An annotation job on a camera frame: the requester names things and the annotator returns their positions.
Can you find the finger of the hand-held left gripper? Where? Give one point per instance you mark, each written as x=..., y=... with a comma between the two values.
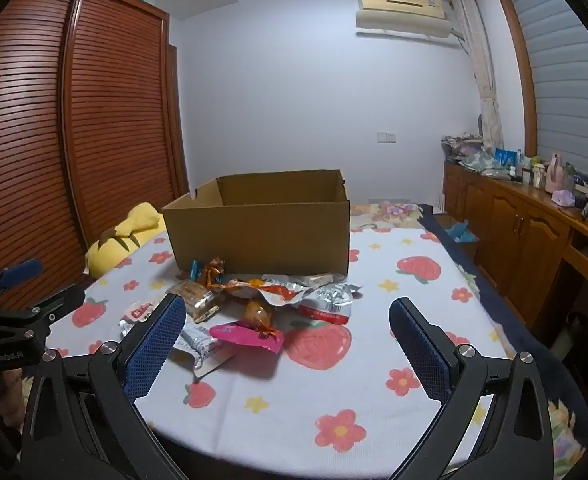
x=19, y=271
x=59, y=305

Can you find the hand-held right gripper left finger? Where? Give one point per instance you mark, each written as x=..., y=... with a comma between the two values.
x=154, y=350

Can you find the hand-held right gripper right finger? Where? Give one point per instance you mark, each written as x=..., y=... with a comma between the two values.
x=418, y=355

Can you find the small red white packet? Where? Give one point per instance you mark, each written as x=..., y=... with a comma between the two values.
x=141, y=312

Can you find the white silver snack packet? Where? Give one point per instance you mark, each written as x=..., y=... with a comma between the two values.
x=199, y=346

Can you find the brown biscuit packet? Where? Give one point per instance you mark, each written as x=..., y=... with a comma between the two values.
x=196, y=297

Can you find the blue candy wrapper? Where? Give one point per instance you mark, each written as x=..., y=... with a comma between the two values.
x=196, y=270

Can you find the pink clear snack packet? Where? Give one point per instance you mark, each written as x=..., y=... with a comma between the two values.
x=246, y=335

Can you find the orange foil candy wrapper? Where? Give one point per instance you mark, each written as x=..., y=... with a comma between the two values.
x=213, y=272

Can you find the silver packet with red label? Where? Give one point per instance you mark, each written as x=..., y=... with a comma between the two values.
x=329, y=304

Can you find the small white beige packet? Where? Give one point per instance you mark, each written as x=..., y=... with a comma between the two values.
x=324, y=279

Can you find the orange red snack packet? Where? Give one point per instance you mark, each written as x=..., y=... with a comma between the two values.
x=269, y=291

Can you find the brown cardboard box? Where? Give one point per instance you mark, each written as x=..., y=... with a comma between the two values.
x=259, y=235

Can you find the yellow plush toy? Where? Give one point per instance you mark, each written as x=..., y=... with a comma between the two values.
x=124, y=240

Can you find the teal plastic bag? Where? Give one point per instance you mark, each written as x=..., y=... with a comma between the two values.
x=461, y=232

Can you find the floral bedsheet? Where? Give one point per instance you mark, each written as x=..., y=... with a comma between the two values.
x=383, y=215

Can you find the wooden sideboard cabinet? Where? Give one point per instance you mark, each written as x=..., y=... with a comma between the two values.
x=518, y=240

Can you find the white waste bin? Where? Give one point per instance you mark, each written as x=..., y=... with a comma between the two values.
x=571, y=335

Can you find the brown louvered wooden wardrobe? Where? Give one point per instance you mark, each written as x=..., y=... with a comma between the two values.
x=114, y=110

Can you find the green printed cloth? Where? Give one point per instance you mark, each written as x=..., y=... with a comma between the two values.
x=478, y=165

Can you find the stack of folded cloths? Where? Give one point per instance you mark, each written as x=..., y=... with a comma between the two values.
x=461, y=147

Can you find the purple plastic item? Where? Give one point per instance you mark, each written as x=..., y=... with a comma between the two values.
x=564, y=198

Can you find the blue carton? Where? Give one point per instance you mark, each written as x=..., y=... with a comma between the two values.
x=504, y=157

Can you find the pink bottle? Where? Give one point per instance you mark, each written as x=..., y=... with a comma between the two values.
x=554, y=175

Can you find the green bottle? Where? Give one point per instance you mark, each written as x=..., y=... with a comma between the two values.
x=568, y=177

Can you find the patterned beige curtain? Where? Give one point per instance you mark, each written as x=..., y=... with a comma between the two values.
x=483, y=85

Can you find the grey window blind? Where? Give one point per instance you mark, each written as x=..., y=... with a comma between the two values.
x=563, y=85

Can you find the white wall switch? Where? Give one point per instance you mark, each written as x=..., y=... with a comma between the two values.
x=386, y=137

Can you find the beige wall air conditioner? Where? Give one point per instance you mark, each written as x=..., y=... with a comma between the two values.
x=403, y=10

